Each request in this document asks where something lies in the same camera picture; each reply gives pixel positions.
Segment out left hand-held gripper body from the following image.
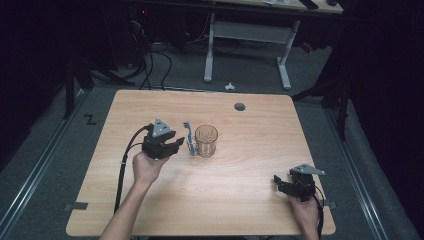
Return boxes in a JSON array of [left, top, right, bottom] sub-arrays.
[[141, 117, 178, 160]]

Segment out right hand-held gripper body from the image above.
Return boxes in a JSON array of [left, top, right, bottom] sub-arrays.
[[282, 163, 326, 203]]

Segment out blue toothbrush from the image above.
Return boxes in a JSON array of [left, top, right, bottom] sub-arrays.
[[182, 120, 198, 157]]

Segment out clear glass cup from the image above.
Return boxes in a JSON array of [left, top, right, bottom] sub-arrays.
[[194, 124, 219, 159]]

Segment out person's left hand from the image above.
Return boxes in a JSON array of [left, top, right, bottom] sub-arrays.
[[132, 150, 171, 189]]

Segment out person's right hand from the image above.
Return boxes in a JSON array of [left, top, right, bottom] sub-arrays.
[[286, 194, 322, 234]]

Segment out black metal stand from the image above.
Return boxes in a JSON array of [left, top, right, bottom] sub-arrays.
[[62, 58, 95, 120], [291, 74, 352, 142]]

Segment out dark computer tower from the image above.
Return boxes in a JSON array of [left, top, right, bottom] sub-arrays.
[[127, 5, 152, 69]]

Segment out white-legged desk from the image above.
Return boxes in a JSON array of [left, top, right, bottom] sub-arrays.
[[202, 0, 344, 92]]

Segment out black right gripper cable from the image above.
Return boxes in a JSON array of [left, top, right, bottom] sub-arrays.
[[312, 184, 326, 240]]

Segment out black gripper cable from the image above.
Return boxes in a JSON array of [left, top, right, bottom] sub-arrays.
[[312, 184, 326, 240], [113, 123, 155, 214]]

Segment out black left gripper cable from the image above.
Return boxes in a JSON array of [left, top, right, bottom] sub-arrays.
[[113, 123, 155, 214]]

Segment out metal floor rail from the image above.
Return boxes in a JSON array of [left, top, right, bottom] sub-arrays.
[[323, 108, 390, 240], [0, 89, 88, 232]]

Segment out black floor cables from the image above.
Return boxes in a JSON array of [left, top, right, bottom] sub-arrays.
[[131, 39, 174, 92]]

